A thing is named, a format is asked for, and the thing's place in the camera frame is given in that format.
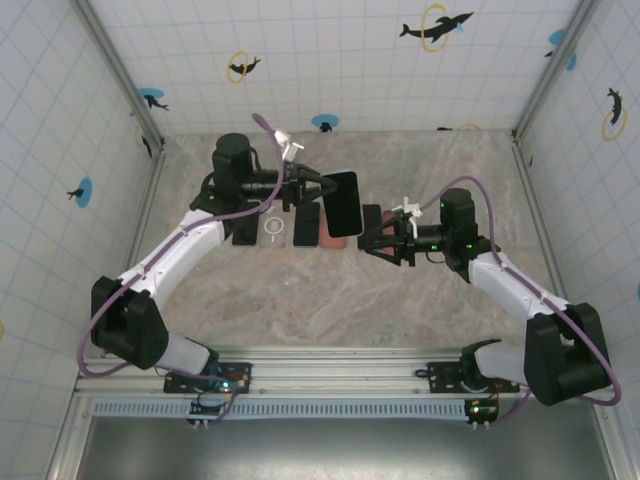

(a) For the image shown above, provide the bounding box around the seal blue circle sticker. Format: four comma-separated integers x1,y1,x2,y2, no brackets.
66,177,94,209

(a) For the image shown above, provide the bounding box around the dolphin yellow ring sticker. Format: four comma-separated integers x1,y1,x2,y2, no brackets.
398,3,475,54

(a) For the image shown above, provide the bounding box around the aluminium extrusion mounting rail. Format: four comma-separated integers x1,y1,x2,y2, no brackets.
73,348,622,400

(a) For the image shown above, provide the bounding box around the aluminium side rail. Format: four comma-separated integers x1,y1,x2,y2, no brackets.
510,130,587,357
101,139,169,357

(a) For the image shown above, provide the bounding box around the salmon red phone case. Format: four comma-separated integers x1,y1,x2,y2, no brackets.
381,212,401,259

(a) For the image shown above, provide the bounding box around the penguin blue circle sticker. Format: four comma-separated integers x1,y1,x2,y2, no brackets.
310,113,340,134

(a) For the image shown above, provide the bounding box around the upright seal yellow ring sticker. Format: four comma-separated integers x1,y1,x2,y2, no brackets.
601,87,629,142

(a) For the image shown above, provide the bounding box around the grey metal panel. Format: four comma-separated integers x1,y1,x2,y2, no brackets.
74,415,617,480

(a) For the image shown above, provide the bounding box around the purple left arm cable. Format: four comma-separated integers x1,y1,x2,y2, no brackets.
78,113,290,425

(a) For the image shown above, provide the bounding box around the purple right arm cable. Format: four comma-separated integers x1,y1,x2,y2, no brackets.
420,174,623,427

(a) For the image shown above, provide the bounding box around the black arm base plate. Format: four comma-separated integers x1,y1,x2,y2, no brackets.
428,360,521,394
163,361,254,396

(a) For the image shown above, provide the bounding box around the white slotted cable duct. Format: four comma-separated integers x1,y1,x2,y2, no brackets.
92,399,474,419

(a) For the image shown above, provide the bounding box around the small black controller board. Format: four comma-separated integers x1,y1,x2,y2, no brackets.
187,390,236,427
463,397,500,429

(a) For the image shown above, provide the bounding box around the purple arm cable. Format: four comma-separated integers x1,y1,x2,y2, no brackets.
420,174,623,427
78,113,290,425

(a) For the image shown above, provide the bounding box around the aluminium corner post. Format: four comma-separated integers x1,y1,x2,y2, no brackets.
510,0,604,141
69,0,167,151

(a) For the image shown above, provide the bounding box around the red-edged black smartphone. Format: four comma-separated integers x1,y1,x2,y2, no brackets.
318,212,350,251

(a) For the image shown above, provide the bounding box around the shark blue circle sticker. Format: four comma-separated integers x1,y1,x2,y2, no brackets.
137,87,170,112

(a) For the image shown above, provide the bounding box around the small animal yellow ring sticker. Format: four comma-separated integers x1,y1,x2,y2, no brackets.
134,123,154,160

